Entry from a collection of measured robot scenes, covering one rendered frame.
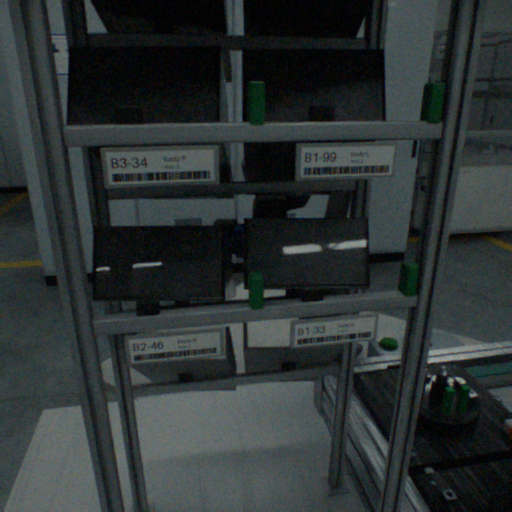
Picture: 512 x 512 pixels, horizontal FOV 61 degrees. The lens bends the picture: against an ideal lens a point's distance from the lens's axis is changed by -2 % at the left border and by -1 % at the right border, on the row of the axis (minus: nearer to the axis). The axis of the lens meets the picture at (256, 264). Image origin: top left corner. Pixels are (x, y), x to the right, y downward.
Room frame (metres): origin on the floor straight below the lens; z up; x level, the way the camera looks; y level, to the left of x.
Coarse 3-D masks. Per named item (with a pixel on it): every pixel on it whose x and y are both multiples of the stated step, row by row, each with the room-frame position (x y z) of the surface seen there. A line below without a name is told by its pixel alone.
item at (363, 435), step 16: (352, 400) 0.66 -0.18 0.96; (352, 416) 0.62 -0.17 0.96; (368, 416) 0.62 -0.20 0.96; (352, 432) 0.59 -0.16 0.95; (368, 432) 0.58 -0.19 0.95; (352, 448) 0.58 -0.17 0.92; (368, 448) 0.54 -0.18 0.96; (384, 448) 0.54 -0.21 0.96; (352, 464) 0.57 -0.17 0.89; (368, 464) 0.52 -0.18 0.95; (384, 464) 0.51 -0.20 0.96; (368, 480) 0.51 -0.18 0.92; (368, 496) 0.51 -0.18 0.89; (416, 496) 0.45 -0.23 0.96
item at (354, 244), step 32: (256, 224) 0.44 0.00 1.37; (288, 224) 0.44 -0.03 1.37; (320, 224) 0.44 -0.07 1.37; (352, 224) 0.44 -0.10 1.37; (256, 256) 0.42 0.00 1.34; (288, 256) 0.42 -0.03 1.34; (320, 256) 0.42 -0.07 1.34; (352, 256) 0.42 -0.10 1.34; (288, 288) 0.41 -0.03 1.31; (352, 288) 0.41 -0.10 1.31
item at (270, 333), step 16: (240, 288) 1.38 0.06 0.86; (272, 320) 1.15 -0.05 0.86; (288, 320) 1.15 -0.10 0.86; (384, 320) 1.15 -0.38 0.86; (400, 320) 1.15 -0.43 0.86; (224, 336) 1.06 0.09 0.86; (240, 336) 1.06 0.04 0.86; (256, 336) 1.06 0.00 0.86; (272, 336) 1.06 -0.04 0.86; (288, 336) 1.06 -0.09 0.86; (384, 336) 1.06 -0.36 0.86; (400, 336) 1.06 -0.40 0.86; (240, 352) 0.98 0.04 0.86; (240, 368) 0.91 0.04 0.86; (112, 384) 0.84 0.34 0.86; (256, 384) 0.84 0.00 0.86
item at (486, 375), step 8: (480, 368) 0.78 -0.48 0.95; (488, 368) 0.78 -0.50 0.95; (496, 368) 0.78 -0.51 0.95; (504, 368) 0.78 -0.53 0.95; (480, 376) 0.75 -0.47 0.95; (488, 376) 0.76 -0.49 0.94; (496, 376) 0.76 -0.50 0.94; (504, 376) 0.76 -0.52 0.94; (488, 384) 0.76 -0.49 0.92; (496, 384) 0.76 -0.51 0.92; (504, 384) 0.76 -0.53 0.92; (496, 392) 0.74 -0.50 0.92; (504, 392) 0.74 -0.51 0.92; (504, 400) 0.71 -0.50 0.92
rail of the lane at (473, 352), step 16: (432, 352) 0.82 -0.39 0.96; (448, 352) 0.82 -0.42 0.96; (464, 352) 0.82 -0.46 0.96; (480, 352) 0.82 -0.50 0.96; (496, 352) 0.82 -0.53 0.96; (368, 368) 0.76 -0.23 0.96; (384, 368) 0.76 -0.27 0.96; (464, 368) 0.80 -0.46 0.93; (320, 384) 0.74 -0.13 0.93; (320, 400) 0.74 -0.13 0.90
